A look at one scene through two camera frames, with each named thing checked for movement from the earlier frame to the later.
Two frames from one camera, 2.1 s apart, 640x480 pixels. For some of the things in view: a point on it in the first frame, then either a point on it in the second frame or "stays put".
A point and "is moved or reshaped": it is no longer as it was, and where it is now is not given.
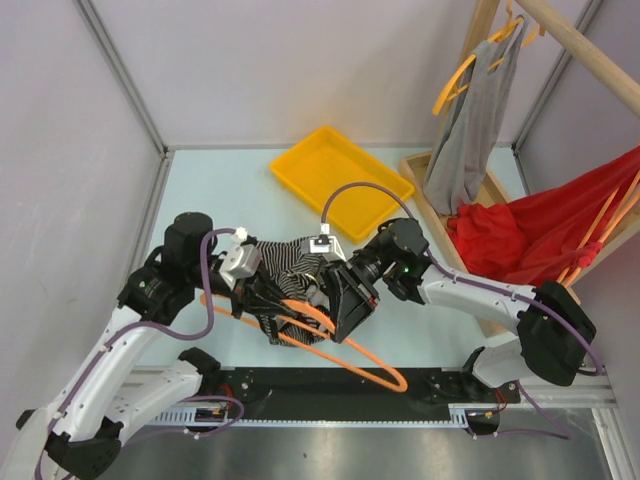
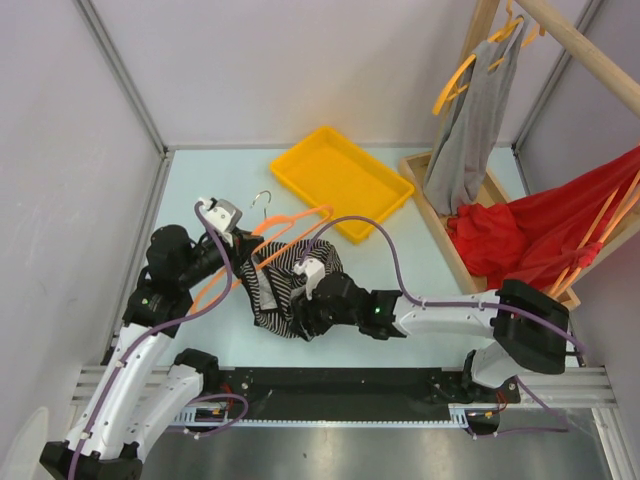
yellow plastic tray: [326, 160] stays put
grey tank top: [469, 127] stays put
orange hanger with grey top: [455, 80] stays put
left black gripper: [248, 294] to [240, 247]
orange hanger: [338, 363] to [199, 306]
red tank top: [540, 237] stays put
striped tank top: [294, 270] is moved or reshaped
